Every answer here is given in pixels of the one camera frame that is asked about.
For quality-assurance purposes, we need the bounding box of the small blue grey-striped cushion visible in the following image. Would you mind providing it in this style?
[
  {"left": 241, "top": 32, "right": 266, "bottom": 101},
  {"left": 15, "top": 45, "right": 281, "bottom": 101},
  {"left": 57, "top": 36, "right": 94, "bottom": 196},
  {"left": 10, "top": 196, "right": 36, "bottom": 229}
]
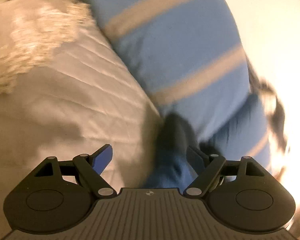
[{"left": 75, "top": 0, "right": 270, "bottom": 170}]

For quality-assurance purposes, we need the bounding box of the grey quilted bedspread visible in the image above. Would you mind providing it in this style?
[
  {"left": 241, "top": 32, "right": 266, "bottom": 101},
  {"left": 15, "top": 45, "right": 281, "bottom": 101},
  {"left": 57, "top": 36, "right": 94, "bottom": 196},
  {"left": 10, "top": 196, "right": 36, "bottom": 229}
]
[{"left": 0, "top": 0, "right": 165, "bottom": 240}]

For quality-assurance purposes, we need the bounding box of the blue and navy fleece jacket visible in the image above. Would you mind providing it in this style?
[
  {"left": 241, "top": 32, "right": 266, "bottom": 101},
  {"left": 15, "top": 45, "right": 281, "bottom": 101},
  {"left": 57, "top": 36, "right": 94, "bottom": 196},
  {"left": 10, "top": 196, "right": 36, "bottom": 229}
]
[{"left": 145, "top": 112, "right": 225, "bottom": 190}]

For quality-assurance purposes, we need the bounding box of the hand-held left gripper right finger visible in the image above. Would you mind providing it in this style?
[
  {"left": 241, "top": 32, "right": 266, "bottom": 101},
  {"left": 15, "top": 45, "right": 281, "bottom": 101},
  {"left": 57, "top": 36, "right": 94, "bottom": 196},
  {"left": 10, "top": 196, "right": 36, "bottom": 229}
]
[{"left": 182, "top": 145, "right": 267, "bottom": 200}]

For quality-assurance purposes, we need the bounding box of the cream lace blanket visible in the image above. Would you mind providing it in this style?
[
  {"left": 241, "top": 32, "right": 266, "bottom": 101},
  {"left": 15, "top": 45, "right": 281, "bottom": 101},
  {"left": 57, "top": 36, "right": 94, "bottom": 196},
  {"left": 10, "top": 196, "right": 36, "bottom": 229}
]
[{"left": 0, "top": 0, "right": 92, "bottom": 96}]

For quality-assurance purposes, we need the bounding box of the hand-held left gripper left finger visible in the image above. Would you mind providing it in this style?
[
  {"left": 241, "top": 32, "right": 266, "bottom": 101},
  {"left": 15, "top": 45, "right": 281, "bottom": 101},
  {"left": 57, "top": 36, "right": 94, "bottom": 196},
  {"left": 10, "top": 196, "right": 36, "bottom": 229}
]
[{"left": 34, "top": 144, "right": 117, "bottom": 200}]

